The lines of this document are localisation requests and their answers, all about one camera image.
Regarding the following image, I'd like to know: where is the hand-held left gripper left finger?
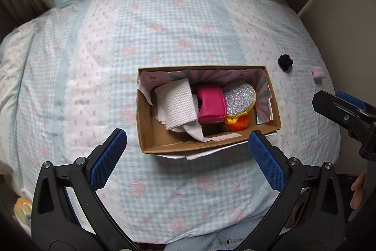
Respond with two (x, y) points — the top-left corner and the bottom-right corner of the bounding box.
(31, 128), (133, 246)

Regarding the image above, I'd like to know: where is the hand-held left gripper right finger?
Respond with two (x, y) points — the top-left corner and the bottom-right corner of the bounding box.
(241, 130), (345, 246)

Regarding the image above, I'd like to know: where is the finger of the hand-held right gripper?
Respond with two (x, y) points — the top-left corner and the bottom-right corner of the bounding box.
(336, 92), (369, 113)
(312, 90), (357, 131)

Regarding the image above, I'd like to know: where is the orange plush toy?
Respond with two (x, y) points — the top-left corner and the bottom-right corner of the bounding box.
(223, 113), (251, 132)

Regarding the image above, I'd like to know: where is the cardboard box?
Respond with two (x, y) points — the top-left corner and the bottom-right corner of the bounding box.
(136, 64), (282, 161)

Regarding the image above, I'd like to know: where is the silver glitter pouch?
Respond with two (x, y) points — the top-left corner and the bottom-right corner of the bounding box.
(222, 83), (257, 117)

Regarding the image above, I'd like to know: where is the pink pouch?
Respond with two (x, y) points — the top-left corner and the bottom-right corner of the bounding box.
(195, 84), (228, 124)

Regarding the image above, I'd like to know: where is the white paper towel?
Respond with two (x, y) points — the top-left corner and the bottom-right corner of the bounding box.
(154, 80), (202, 131)

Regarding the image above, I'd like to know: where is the person's right hand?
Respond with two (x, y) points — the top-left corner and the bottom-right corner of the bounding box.
(350, 169), (367, 209)

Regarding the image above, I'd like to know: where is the pink hair pom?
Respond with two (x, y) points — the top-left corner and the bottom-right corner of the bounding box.
(311, 66), (325, 83)

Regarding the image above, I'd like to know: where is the black hair scrunchie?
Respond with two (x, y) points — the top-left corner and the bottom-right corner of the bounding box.
(278, 54), (295, 72)

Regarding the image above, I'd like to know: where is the yellow and blue pillow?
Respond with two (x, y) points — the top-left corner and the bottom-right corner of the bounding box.
(12, 197), (33, 229)

